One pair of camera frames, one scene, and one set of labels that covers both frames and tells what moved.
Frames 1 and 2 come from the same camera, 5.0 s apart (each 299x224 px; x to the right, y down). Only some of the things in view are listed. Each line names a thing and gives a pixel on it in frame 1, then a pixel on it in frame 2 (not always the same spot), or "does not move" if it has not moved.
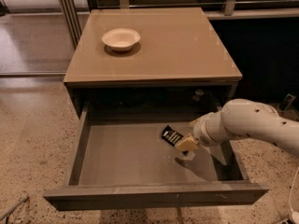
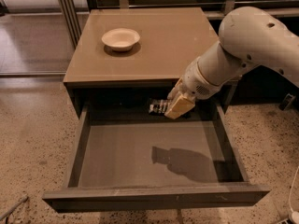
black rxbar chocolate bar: x=171 y=135 to x=159 y=107
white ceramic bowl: x=121 y=39 does not move
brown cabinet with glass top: x=149 y=63 does not move
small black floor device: x=287 y=103 does not move
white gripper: x=202 y=132 to x=193 y=82
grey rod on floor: x=21 y=202 does not move
